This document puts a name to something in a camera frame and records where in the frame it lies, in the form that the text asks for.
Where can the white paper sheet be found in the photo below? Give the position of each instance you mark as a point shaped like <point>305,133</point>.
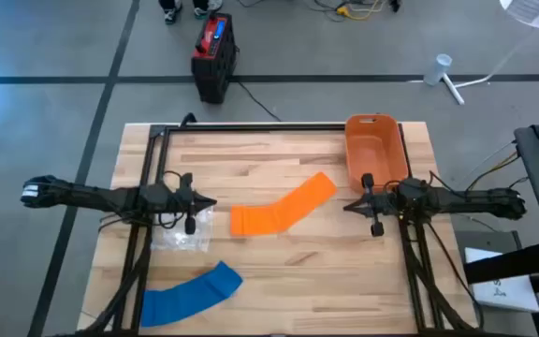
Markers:
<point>499,295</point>

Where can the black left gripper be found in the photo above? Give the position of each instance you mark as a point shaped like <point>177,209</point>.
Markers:
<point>189,206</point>

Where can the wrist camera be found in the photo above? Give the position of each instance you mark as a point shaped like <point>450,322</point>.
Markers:
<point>393,200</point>
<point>173,196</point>

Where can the black power plug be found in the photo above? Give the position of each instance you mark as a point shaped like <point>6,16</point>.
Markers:
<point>395,4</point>

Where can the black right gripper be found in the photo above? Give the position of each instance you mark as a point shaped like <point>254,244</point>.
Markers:
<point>376,206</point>

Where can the person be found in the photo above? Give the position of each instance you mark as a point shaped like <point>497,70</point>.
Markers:
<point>170,14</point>

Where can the clear plastic bag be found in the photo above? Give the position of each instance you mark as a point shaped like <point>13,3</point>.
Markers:
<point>180,241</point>

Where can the blue elastic bandage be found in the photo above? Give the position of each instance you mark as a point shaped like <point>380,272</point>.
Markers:
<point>190,297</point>

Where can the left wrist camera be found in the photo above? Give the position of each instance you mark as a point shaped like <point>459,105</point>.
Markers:
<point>173,196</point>

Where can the red and black battery box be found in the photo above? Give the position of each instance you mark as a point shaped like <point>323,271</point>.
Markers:
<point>213,70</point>

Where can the orange plastic bin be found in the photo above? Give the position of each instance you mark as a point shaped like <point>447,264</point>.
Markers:
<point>372,150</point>

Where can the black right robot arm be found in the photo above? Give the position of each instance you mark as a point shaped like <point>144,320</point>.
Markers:
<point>475,199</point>

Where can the orange elastic bandage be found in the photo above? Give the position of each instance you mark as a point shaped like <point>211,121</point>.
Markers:
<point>274,215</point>

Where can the white round object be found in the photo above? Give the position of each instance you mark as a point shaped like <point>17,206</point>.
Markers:
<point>536,11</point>

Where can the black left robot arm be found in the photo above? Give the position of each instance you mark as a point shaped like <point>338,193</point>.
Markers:
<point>87,196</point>

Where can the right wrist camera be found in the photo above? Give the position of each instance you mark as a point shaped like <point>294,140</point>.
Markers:
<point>393,200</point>

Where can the white floor stand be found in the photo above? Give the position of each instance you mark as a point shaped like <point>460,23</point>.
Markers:
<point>453,89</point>

